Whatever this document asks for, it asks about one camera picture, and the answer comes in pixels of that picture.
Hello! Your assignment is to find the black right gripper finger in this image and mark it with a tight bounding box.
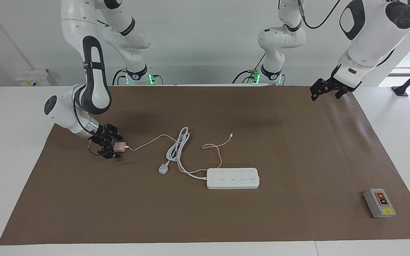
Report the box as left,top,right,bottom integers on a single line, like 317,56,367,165
98,146,120,159
105,124,124,141

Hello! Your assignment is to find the pink charging cable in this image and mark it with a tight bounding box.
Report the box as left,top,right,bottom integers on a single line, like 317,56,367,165
126,133,234,175

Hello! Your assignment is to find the white power strip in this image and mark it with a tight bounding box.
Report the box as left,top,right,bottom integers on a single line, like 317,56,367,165
206,168,261,190

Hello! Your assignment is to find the grey push button box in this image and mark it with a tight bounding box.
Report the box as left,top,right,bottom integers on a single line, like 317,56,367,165
363,188,396,219

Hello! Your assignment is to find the brown table mat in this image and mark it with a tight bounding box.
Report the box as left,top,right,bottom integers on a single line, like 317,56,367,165
0,85,410,246

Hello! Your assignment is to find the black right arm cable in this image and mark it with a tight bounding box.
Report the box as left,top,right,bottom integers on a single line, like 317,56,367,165
73,93,100,157

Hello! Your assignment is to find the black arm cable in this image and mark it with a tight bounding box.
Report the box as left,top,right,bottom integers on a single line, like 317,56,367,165
298,0,341,29
73,93,100,157

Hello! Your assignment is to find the black right base cable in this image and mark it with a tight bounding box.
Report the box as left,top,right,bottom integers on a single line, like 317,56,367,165
112,69,129,86

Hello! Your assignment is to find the black base cable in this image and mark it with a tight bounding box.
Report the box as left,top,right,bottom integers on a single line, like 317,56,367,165
232,53,267,84
112,69,129,86

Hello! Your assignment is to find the white power cord with plug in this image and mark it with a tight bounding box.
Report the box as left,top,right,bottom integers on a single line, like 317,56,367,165
158,127,208,179

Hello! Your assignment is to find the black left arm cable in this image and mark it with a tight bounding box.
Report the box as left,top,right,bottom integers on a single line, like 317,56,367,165
298,0,341,29

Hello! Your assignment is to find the black left base cable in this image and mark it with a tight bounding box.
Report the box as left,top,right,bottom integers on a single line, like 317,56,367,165
232,53,267,84

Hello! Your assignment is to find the white wall socket box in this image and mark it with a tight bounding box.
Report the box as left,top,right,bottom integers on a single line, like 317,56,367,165
16,69,51,86

